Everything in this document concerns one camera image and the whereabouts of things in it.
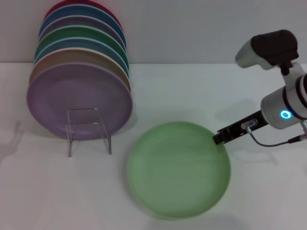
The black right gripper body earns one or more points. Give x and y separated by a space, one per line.
236 129

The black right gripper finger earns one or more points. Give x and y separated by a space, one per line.
218 139

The light green plate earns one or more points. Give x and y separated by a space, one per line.
177 167

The clear acrylic plate rack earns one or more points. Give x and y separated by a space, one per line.
82 115

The lilac purple plate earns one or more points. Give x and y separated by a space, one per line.
79 95

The beige plate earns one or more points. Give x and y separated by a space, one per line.
72 56

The light blue plate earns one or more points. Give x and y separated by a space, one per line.
79 43

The dark green plate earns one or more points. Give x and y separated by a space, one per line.
79 32

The grey purple plate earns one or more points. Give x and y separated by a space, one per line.
79 21

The teal blue plate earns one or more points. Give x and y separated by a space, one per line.
72 12

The red plate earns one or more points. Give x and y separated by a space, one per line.
57 5

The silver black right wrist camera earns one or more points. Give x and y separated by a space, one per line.
275 45

